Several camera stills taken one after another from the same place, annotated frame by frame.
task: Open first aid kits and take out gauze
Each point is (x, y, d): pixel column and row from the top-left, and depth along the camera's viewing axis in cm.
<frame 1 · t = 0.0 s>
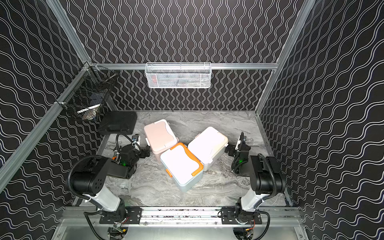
left hand: (140, 142, 94), fingers open
right hand: (236, 144, 97), fingers open
pink first aid box: (159, 134, 94), point 12 cm above the table
blue orange first aid box: (185, 169, 77), point 14 cm above the table
white pink first aid box: (208, 146, 86), point 14 cm above the table
black plastic tool case: (118, 122, 109), point 5 cm above the table

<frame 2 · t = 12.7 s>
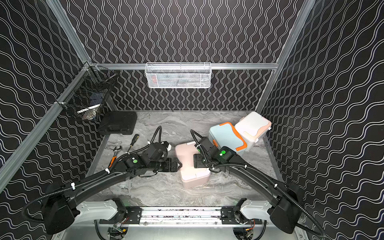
left hand: (176, 163, 76), fingers open
right hand: (200, 160, 78), fingers open
pink first aid box: (191, 177, 74), point 15 cm above the table
blue orange first aid box: (225, 135, 90), point 15 cm above the table
white pink first aid box: (253, 127, 94), point 15 cm above the table
orange handled adjustable wrench: (115, 150, 100), on the table
black yellow screwdriver: (135, 139, 105), on the table
the other named things where they were.

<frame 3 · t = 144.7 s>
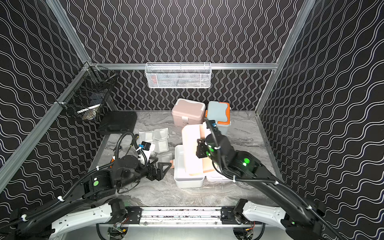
left hand: (164, 160, 64), fingers open
right hand: (197, 139, 66), fingers closed
pink first aid box: (186, 113, 102), point 15 cm above the table
blue orange first aid box: (220, 112, 104), point 14 cm above the table
white pink first aid box: (190, 170, 64), point 27 cm above the table
white gauze packet: (161, 133, 109), on the table
white gauze packet 2: (163, 141, 105), on the table
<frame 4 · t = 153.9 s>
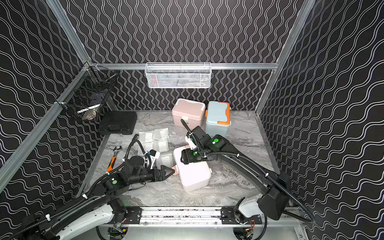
left hand: (170, 171, 71), fingers open
right hand: (186, 157, 74), fingers open
white pink first aid box: (192, 175, 76), point 14 cm above the table
